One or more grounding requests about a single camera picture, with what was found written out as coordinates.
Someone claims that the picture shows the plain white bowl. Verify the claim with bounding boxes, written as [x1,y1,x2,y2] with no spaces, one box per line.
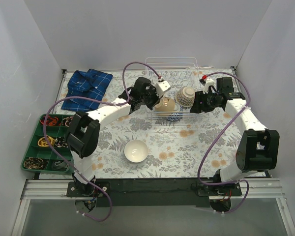
[154,97,175,112]
[124,140,148,163]

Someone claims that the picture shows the brown lattice pattern bowl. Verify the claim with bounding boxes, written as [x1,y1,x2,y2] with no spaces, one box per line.
[175,87,195,107]

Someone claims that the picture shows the blue zigzag pattern bowl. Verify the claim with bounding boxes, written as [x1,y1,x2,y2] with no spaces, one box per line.
[167,113,183,122]

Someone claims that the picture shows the yellow dotted bowl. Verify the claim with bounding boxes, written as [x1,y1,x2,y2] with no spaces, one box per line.
[173,103,180,113]

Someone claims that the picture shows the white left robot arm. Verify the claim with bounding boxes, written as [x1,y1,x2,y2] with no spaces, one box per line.
[64,77,171,197]

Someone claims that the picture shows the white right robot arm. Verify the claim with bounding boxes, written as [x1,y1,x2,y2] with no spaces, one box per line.
[190,74,280,196]

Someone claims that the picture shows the floral patterned table mat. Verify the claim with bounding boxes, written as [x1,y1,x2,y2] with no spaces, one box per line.
[39,68,268,179]

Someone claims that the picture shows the blue plaid shirt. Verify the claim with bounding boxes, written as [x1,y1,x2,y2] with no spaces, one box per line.
[61,69,113,113]

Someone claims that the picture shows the red rubber bands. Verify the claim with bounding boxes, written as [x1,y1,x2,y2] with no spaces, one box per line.
[40,116,59,126]

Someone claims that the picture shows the yellow rubber bands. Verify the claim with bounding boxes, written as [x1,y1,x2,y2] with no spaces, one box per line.
[37,135,56,148]

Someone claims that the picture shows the green compartment tray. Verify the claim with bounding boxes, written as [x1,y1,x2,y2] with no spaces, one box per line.
[21,114,73,175]

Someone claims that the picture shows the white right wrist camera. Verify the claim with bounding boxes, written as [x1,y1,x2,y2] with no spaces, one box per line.
[200,75,214,93]

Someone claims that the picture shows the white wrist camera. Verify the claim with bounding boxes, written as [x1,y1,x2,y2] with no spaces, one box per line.
[200,75,214,93]
[154,80,171,97]

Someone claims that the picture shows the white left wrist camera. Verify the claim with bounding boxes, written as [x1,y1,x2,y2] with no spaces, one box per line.
[154,80,171,97]

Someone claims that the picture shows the white wire dish rack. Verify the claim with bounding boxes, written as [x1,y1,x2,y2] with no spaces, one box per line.
[145,57,203,122]

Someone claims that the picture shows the black white hair ties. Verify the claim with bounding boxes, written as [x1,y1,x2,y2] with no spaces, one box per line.
[61,117,76,127]

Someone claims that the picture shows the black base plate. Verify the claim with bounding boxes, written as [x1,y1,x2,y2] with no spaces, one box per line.
[66,177,242,207]

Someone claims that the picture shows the grey hair ties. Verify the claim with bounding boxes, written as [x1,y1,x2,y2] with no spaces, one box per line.
[51,159,69,171]

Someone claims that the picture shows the brown patterned hair ties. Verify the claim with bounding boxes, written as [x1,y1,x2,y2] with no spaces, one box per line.
[24,157,46,170]

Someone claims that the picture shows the aluminium frame rail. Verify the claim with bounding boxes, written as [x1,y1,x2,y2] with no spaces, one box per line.
[21,179,77,200]

